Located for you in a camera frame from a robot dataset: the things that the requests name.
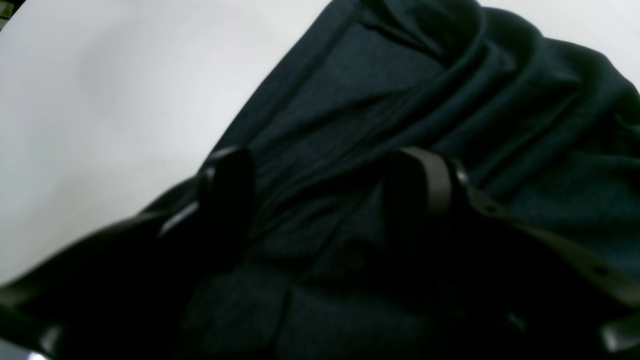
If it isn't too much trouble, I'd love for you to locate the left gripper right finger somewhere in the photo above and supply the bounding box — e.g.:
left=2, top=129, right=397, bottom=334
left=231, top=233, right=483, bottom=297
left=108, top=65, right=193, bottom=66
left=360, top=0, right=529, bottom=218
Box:
left=382, top=146, right=640, bottom=353

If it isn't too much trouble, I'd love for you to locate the black t-shirt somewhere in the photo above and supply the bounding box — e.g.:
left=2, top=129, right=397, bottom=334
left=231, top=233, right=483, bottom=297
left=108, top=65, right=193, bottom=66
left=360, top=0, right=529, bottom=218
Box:
left=140, top=0, right=640, bottom=360

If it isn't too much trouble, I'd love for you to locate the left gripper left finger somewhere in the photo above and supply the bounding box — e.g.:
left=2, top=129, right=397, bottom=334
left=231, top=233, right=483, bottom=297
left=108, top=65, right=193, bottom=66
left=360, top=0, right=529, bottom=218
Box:
left=1, top=146, right=255, bottom=360

